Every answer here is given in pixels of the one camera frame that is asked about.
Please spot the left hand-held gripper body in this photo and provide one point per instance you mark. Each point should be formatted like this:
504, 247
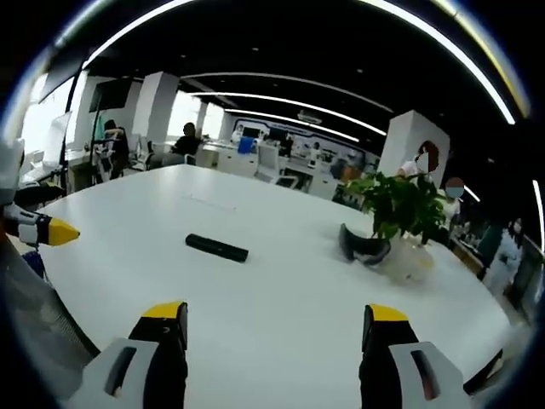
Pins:
10, 170

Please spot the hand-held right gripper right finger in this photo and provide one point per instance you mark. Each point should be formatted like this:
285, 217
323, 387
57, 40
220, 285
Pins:
404, 366

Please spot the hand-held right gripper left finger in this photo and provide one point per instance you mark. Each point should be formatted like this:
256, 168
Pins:
140, 366

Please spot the black remote control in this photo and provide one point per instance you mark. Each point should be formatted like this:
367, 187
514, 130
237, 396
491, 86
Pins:
216, 248

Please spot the grey mesh office chair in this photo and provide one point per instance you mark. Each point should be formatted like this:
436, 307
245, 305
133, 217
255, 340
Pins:
38, 319

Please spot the clear glass plant vase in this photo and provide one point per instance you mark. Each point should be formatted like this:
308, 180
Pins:
411, 260

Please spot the green potted plant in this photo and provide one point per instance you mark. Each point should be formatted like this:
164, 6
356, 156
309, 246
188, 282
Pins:
398, 204

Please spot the blue box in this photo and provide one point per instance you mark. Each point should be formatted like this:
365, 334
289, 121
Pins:
245, 145

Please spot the white humanoid robot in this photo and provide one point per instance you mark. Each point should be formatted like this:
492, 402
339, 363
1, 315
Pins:
315, 157

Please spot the white office chair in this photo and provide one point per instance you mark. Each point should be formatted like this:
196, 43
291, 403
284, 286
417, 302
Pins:
266, 162

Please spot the wall-mounted black screen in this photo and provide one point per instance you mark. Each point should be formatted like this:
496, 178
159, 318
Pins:
110, 94

